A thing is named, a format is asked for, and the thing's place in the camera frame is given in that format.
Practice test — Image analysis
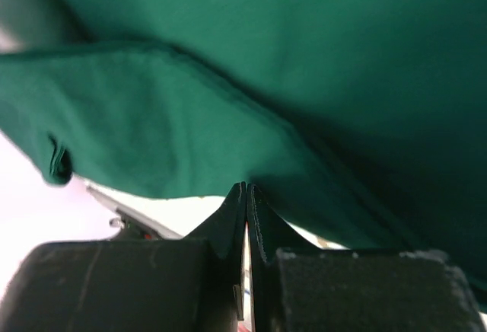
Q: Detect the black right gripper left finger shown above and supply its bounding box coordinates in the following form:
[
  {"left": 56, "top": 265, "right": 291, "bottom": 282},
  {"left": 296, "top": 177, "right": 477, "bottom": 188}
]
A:
[{"left": 1, "top": 183, "right": 247, "bottom": 331}]

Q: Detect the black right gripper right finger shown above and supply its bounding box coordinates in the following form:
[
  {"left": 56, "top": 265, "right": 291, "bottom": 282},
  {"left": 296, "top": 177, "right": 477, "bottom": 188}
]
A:
[{"left": 247, "top": 185, "right": 483, "bottom": 332}]

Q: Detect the green surgical cloth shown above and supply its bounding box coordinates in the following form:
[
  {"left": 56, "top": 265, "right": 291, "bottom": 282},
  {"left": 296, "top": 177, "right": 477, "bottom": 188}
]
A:
[{"left": 1, "top": 0, "right": 486, "bottom": 305}]

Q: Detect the aluminium rail frame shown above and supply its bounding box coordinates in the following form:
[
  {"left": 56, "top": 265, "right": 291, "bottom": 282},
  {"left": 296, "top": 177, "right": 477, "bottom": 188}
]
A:
[{"left": 87, "top": 185, "right": 183, "bottom": 241}]

